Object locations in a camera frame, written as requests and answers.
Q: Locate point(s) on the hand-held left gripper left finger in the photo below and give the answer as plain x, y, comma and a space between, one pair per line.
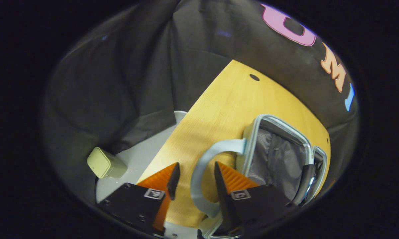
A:
174, 181

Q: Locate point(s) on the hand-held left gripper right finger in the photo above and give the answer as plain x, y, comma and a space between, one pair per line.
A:
224, 199

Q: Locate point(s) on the light blue suitcase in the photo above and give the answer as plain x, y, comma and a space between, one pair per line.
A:
279, 159

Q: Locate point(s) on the pale green bin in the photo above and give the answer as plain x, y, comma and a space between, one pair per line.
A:
103, 162

